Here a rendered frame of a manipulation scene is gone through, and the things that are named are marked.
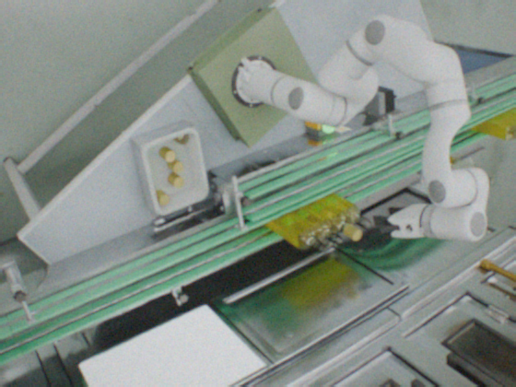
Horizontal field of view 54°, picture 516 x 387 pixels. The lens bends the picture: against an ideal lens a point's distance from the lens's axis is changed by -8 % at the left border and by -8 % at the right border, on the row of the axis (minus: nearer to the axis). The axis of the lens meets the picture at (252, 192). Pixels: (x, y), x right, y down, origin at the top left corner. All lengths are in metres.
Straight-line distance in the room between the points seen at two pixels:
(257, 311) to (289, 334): 0.14
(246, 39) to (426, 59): 0.63
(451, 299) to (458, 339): 0.14
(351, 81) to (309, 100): 0.12
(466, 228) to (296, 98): 0.52
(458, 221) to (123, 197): 0.94
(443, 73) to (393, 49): 0.11
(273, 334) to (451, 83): 0.78
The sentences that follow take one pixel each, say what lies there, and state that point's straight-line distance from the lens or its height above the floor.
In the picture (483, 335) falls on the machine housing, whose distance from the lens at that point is 1.51.
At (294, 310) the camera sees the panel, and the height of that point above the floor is 1.18.
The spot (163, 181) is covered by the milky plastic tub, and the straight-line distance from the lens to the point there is 1.61.
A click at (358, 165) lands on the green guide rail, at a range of 1.82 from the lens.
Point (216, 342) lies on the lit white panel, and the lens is 1.45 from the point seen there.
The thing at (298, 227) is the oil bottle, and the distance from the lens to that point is 1.57.
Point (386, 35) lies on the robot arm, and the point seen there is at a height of 1.38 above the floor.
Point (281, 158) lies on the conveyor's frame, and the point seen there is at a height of 0.86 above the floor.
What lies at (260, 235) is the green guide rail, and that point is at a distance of 1.68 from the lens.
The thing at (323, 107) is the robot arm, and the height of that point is 1.16.
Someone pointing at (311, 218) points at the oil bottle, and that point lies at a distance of 1.61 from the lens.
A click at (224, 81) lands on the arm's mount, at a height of 0.84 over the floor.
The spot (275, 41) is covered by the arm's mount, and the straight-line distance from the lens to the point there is 1.61.
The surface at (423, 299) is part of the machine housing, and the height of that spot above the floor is 1.39.
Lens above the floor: 2.16
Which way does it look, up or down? 51 degrees down
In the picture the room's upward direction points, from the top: 122 degrees clockwise
